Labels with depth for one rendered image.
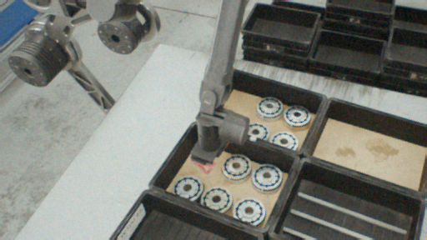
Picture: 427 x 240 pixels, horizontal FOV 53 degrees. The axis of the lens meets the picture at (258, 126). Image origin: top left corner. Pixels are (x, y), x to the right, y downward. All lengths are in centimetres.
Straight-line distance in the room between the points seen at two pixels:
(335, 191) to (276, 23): 145
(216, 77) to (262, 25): 165
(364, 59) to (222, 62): 172
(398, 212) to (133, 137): 105
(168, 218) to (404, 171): 81
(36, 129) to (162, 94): 126
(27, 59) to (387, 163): 141
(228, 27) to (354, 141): 76
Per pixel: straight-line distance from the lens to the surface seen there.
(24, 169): 282
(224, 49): 99
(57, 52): 193
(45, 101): 317
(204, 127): 103
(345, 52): 265
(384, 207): 144
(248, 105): 165
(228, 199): 136
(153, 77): 202
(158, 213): 141
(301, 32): 258
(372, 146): 157
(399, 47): 258
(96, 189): 168
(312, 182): 144
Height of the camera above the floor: 203
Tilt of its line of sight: 49 degrees down
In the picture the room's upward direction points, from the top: straight up
